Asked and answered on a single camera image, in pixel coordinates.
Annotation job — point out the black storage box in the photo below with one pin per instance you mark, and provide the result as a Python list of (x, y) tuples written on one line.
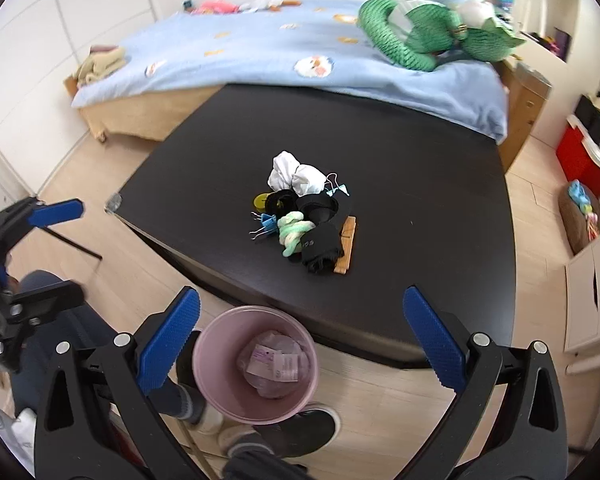
[(592, 115)]

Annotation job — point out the green white fuzzy sock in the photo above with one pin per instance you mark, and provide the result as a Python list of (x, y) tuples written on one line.
[(292, 227)]

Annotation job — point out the brown basket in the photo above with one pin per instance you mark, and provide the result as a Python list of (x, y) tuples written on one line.
[(575, 230)]

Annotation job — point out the blue yellow soft toy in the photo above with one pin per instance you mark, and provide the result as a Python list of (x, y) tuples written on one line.
[(580, 195)]

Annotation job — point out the white cloth wad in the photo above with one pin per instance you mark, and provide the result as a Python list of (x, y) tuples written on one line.
[(310, 180), (282, 170)]

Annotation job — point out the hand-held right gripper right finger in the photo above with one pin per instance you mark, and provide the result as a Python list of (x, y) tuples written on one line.
[(432, 340)]

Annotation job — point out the person's left leg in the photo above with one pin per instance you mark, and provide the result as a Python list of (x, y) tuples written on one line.
[(80, 325)]

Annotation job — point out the black bowl-shaped cap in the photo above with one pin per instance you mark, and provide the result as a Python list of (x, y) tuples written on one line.
[(317, 207)]

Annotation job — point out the beige folded towel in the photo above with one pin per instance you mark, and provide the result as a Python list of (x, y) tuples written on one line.
[(100, 66)]

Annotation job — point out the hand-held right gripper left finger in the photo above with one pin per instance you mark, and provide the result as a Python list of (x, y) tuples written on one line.
[(172, 345)]

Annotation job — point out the black fuzzy tape roll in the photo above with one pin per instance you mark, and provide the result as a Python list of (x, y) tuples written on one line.
[(284, 201)]

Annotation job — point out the green dragon plush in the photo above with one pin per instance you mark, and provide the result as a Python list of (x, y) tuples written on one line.
[(395, 35)]

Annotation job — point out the wooden bed frame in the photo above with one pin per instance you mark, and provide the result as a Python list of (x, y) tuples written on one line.
[(130, 120)]

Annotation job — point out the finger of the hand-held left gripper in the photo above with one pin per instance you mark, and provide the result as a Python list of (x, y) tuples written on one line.
[(55, 212), (45, 299)]

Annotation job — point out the person's black right shoe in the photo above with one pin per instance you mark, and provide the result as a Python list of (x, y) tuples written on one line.
[(300, 430)]

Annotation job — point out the red storage box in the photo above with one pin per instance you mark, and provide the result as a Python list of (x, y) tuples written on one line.
[(577, 155)]

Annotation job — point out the bed with blue blanket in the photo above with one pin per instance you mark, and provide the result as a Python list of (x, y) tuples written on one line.
[(260, 45)]

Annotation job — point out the clear table corner guard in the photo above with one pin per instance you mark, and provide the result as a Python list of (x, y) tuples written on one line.
[(113, 203)]

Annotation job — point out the white drawer cabinet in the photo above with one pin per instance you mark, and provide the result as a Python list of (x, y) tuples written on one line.
[(595, 300)]

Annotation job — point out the crumpled white wrapper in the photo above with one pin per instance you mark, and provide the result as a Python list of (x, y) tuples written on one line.
[(275, 360)]

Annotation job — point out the pink plastic waste bin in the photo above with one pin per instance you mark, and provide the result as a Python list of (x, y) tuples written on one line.
[(215, 360)]

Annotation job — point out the black sock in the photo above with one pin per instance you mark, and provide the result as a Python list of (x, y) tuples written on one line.
[(320, 247)]

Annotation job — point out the yellow round disc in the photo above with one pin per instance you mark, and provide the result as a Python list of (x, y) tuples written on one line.
[(261, 201)]

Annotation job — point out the person's leg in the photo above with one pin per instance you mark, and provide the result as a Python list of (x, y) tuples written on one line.
[(260, 467), (80, 325)]

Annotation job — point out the black tripod leg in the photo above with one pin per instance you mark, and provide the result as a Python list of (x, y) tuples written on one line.
[(72, 242)]

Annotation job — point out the person's white jacket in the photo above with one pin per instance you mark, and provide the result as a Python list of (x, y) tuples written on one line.
[(15, 435)]

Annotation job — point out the white wardrobe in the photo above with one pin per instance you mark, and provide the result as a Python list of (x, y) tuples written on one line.
[(80, 0)]

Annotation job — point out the person's right leg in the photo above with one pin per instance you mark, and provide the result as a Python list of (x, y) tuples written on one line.
[(260, 467)]

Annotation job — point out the white plush toy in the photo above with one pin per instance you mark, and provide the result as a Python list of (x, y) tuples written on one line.
[(262, 2)]

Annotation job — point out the wooden clothespin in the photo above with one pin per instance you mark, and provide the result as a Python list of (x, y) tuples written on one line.
[(349, 232)]

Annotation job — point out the light blue binder clip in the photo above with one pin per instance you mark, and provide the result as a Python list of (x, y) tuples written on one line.
[(338, 191)]

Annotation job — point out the pink plush toy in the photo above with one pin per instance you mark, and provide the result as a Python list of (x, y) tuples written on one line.
[(215, 7)]

